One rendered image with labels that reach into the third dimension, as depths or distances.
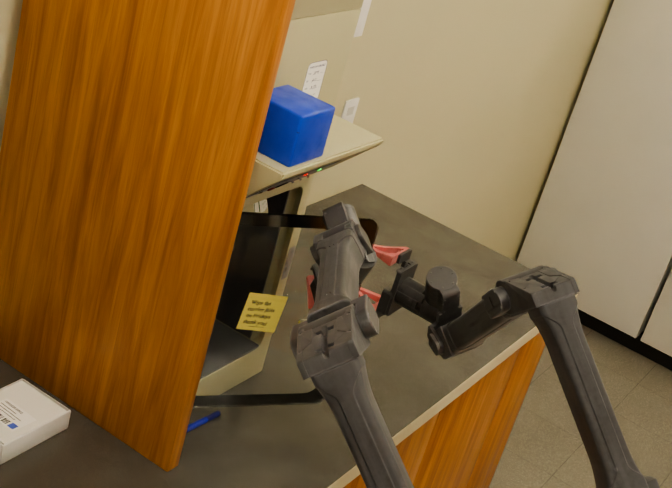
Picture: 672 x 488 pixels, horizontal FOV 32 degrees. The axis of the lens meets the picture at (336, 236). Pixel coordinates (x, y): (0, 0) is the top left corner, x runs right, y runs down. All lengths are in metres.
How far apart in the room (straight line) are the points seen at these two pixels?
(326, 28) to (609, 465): 0.85
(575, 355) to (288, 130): 0.56
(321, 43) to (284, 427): 0.73
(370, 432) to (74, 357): 0.84
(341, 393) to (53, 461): 0.77
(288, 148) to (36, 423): 0.64
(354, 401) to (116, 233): 0.70
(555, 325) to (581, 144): 3.26
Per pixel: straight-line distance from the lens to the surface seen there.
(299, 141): 1.86
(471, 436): 3.02
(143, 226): 1.94
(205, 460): 2.13
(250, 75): 1.75
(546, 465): 4.21
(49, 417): 2.09
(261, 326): 2.10
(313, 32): 1.99
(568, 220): 5.07
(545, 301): 1.75
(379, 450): 1.43
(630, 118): 4.90
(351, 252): 1.76
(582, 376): 1.76
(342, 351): 1.41
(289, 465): 2.17
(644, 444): 4.57
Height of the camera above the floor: 2.22
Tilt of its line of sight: 25 degrees down
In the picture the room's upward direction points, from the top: 16 degrees clockwise
